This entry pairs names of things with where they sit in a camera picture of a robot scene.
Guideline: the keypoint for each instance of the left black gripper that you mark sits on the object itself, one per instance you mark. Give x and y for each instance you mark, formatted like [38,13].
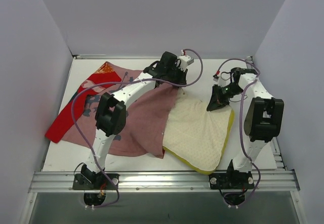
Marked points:
[178,77]

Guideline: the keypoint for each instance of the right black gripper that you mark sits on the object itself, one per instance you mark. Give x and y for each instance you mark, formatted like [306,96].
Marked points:
[222,94]

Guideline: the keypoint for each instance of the cream pillow yellow edge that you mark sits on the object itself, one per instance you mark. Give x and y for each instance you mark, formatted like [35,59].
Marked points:
[195,136]

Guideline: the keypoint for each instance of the red pink printed pillowcase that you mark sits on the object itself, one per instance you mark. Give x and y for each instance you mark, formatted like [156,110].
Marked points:
[145,123]

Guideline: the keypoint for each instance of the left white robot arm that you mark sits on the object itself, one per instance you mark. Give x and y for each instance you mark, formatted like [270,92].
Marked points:
[111,113]

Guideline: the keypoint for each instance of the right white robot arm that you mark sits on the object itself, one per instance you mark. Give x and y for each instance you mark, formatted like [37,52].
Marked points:
[260,118]

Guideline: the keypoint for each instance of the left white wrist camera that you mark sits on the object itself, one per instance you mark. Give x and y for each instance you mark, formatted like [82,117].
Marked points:
[184,60]

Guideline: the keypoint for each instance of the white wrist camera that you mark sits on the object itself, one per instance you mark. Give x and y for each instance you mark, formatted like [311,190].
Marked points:
[184,60]
[221,78]

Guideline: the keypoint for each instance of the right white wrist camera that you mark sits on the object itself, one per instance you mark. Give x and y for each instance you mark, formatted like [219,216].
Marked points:
[221,78]

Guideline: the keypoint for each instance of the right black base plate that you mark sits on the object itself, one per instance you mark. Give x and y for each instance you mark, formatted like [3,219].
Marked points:
[220,181]

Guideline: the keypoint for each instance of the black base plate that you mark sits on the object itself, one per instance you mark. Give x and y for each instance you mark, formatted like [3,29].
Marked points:
[220,181]
[83,181]

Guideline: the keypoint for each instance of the aluminium front rail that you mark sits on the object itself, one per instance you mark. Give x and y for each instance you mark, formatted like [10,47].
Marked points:
[161,181]

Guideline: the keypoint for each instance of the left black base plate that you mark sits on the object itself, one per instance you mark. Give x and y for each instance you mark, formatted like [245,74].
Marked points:
[83,181]

